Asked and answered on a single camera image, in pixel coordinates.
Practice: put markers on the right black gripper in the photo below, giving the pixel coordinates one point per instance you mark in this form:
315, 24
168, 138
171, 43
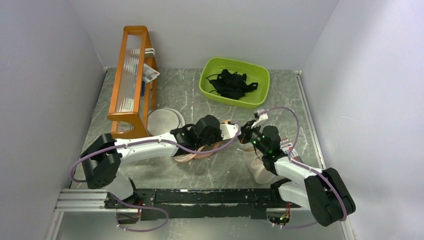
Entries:
246, 131

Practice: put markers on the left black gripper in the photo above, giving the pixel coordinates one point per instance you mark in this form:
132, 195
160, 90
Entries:
223, 133

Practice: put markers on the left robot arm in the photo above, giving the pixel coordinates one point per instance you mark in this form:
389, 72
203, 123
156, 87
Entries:
102, 159

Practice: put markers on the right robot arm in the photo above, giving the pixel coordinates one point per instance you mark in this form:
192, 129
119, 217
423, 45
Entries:
322, 191

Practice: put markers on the beige mesh laundry bag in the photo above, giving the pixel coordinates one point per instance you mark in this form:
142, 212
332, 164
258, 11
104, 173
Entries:
253, 160

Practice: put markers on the black bra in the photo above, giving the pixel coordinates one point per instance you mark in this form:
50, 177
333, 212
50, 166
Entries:
231, 85

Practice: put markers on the colour marker pack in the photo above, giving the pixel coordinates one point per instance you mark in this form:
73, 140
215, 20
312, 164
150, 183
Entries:
287, 146

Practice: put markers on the green plastic basin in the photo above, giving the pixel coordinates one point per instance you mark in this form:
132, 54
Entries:
255, 73

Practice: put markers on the white packaged card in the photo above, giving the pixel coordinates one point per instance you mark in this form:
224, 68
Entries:
149, 74

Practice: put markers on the orange wooden rack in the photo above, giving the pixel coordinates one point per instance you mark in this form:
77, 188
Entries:
132, 99

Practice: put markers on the white grey small case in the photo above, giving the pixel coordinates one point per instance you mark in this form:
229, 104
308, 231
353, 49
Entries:
149, 52

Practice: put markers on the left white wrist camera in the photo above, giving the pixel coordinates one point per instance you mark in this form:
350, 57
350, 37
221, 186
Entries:
230, 130

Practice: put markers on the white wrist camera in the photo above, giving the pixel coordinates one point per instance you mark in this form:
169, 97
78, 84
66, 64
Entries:
260, 116
230, 130

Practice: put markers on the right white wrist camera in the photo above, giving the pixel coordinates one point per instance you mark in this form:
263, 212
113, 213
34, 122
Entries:
260, 116

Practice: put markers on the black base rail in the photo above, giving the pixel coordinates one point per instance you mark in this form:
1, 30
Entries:
254, 203

